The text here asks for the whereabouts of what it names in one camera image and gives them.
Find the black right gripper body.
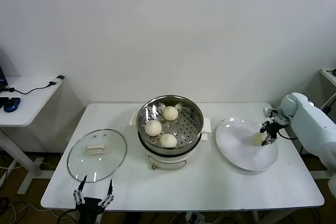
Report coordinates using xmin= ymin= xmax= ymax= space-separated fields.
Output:
xmin=267 ymin=119 xmax=284 ymax=141

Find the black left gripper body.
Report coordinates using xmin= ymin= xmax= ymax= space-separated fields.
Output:
xmin=76 ymin=197 xmax=105 ymax=224

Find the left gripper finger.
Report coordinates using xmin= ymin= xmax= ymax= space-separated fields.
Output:
xmin=98 ymin=179 xmax=116 ymax=208
xmin=72 ymin=175 xmax=87 ymax=205

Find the white steamed baozi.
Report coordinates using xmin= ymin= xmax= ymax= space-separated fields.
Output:
xmin=144 ymin=120 xmax=163 ymax=137
xmin=251 ymin=132 xmax=267 ymax=146
xmin=159 ymin=133 xmax=178 ymax=148
xmin=162 ymin=105 xmax=179 ymax=121

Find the glass pot lid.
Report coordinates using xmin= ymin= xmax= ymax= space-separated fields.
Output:
xmin=67 ymin=129 xmax=128 ymax=183

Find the stainless steel steamer basket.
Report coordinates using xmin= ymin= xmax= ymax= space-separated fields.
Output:
xmin=137 ymin=94 xmax=205 ymax=156

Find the white round plate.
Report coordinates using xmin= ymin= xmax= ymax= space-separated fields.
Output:
xmin=215 ymin=116 xmax=279 ymax=172

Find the white electric cooker pot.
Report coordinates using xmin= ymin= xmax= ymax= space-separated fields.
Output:
xmin=130 ymin=111 xmax=212 ymax=171

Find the white side desk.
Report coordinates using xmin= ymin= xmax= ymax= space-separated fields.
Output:
xmin=0 ymin=75 xmax=86 ymax=195

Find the blue computer mouse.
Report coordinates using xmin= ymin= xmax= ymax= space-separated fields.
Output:
xmin=4 ymin=97 xmax=22 ymax=113

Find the dark laptop screen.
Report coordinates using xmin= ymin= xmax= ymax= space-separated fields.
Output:
xmin=0 ymin=63 xmax=8 ymax=90

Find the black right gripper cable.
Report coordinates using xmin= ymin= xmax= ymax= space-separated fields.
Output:
xmin=278 ymin=129 xmax=299 ymax=141

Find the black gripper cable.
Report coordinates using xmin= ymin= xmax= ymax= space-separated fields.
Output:
xmin=57 ymin=209 xmax=79 ymax=224
xmin=278 ymin=129 xmax=299 ymax=141

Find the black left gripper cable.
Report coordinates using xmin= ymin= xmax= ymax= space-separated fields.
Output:
xmin=57 ymin=209 xmax=79 ymax=224

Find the white floor cable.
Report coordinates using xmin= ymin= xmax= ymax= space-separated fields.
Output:
xmin=7 ymin=202 xmax=47 ymax=224

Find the black desk cable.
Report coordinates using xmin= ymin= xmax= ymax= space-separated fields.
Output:
xmin=0 ymin=81 xmax=57 ymax=95

